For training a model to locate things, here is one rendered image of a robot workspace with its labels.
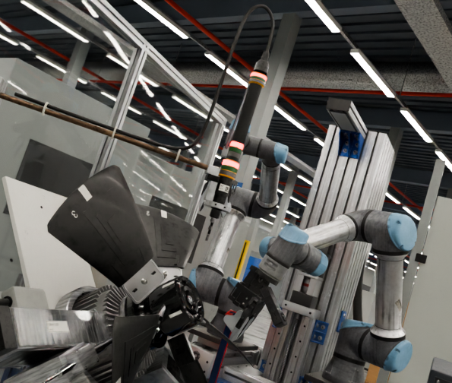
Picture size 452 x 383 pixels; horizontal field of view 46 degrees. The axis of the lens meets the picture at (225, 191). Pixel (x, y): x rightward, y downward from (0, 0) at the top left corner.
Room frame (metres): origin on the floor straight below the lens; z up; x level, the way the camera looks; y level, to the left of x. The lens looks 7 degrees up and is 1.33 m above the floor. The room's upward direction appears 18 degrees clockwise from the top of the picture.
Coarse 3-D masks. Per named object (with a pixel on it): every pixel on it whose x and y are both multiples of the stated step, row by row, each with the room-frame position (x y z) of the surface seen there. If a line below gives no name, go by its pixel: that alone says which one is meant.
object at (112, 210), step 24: (72, 192) 1.09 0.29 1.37; (96, 192) 1.12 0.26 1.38; (120, 192) 1.16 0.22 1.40; (96, 216) 1.12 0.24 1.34; (120, 216) 1.16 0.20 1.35; (72, 240) 1.09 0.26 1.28; (96, 240) 1.13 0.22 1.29; (120, 240) 1.16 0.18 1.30; (144, 240) 1.20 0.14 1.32; (96, 264) 1.14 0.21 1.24; (120, 264) 1.17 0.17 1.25; (144, 264) 1.20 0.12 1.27
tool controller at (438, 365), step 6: (432, 360) 1.45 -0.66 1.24; (438, 360) 1.44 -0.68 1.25; (444, 360) 1.45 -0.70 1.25; (432, 366) 1.39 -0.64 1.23; (438, 366) 1.40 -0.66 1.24; (444, 366) 1.40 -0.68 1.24; (450, 366) 1.41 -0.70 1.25; (432, 372) 1.37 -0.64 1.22; (438, 372) 1.36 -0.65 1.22; (444, 372) 1.36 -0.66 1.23; (450, 372) 1.37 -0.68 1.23; (432, 378) 1.37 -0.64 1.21; (438, 378) 1.36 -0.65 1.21; (444, 378) 1.36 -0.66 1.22; (450, 378) 1.35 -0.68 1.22
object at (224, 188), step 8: (264, 56) 1.34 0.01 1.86; (256, 64) 1.34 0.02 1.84; (264, 64) 1.33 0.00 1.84; (264, 72) 1.36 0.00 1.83; (224, 176) 1.33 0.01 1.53; (224, 184) 1.33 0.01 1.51; (216, 192) 1.33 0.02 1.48; (224, 192) 1.33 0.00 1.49; (216, 200) 1.33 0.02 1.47; (224, 200) 1.33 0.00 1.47; (216, 208) 1.33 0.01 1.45; (216, 216) 1.33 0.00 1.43
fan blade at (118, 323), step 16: (128, 320) 0.96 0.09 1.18; (144, 320) 1.03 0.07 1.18; (112, 336) 0.91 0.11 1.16; (128, 336) 0.96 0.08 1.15; (144, 336) 1.04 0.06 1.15; (112, 352) 0.91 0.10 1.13; (128, 352) 0.97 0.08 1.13; (144, 352) 1.08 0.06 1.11; (112, 368) 0.91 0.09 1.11; (128, 368) 0.98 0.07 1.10
